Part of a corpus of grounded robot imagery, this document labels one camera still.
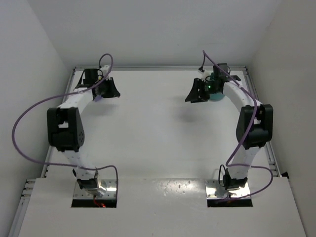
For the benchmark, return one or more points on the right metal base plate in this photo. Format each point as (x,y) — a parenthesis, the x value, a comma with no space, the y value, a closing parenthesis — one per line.
(215,191)

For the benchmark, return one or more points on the purple lego brick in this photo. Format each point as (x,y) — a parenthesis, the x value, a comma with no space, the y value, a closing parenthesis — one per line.
(97,98)

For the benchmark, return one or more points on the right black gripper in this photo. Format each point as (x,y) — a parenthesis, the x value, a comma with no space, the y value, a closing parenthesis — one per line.
(199,90)

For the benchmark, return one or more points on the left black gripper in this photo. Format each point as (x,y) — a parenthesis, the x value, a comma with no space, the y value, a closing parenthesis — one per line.
(106,88)

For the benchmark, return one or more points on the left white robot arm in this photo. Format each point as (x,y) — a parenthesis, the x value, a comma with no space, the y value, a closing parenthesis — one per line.
(65,128)

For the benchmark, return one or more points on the metal base plate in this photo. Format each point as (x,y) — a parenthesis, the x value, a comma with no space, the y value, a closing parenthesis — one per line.
(106,188)
(215,191)

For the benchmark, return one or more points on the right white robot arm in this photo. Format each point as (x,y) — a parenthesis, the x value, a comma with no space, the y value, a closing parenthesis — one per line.
(254,126)

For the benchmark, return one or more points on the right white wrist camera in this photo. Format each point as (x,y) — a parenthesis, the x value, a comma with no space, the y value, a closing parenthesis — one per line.
(204,74)

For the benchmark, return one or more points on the teal divided round container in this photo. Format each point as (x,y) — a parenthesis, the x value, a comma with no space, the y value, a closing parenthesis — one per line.
(216,96)

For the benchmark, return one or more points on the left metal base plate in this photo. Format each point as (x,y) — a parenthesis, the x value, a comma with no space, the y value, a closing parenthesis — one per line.
(106,188)

